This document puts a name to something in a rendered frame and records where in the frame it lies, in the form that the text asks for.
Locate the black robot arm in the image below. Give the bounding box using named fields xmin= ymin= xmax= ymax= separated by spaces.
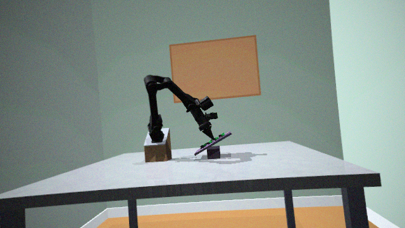
xmin=144 ymin=75 xmax=218 ymax=143

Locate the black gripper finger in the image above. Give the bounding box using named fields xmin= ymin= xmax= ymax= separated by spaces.
xmin=202 ymin=126 xmax=214 ymax=139

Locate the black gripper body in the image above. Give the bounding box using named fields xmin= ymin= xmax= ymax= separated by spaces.
xmin=194 ymin=113 xmax=211 ymax=131

